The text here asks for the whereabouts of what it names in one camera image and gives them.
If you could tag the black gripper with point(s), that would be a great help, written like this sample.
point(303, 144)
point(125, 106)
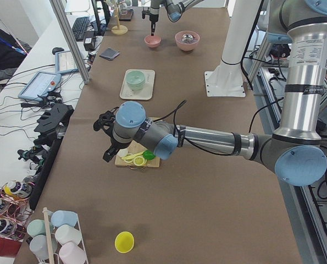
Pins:
point(153, 17)
point(114, 142)

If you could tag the small pink bowl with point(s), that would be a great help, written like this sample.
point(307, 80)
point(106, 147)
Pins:
point(152, 41)

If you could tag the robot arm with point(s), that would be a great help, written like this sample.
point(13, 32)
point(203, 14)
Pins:
point(210, 112)
point(174, 10)

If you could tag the large pink bowl with ice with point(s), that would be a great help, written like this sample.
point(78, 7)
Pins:
point(187, 47)

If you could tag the green bowl stack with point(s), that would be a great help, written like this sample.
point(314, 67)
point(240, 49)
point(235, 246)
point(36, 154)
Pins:
point(135, 80)

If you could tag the yellow plastic knife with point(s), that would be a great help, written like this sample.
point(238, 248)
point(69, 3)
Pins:
point(137, 154)

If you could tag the lemon slice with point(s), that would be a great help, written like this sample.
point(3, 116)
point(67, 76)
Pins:
point(128, 158)

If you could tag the lemon half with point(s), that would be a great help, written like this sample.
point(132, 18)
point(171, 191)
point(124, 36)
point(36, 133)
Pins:
point(139, 161)

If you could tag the wooden mug tree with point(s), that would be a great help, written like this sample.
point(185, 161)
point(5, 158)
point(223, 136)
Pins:
point(117, 29)

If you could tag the metal ice scoop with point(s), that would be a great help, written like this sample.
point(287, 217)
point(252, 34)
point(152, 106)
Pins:
point(187, 39)

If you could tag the green lime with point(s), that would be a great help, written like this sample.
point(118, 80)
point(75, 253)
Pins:
point(148, 155)

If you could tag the grey folded cloth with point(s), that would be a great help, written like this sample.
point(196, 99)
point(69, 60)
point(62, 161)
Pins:
point(109, 54)

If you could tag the white rabbit tray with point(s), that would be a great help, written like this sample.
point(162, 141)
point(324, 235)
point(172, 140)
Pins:
point(145, 94)

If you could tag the black tool stand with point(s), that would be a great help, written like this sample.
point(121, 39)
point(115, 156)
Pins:
point(51, 127)

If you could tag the black keyboard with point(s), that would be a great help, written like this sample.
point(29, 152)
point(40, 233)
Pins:
point(79, 27)

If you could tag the yellow plastic cup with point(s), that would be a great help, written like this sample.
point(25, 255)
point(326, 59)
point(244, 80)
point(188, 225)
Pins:
point(124, 242)

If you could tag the blue teach pendant tablet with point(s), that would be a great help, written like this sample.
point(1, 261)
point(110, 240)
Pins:
point(40, 85)

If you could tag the cup rack with pastel cups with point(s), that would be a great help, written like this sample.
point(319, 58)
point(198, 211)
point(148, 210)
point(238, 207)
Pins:
point(57, 238)

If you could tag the aluminium frame post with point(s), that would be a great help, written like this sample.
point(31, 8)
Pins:
point(63, 22)

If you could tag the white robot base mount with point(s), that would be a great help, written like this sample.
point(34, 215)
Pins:
point(226, 80)

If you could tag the paint bottles in wire rack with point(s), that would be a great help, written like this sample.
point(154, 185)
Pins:
point(14, 216)

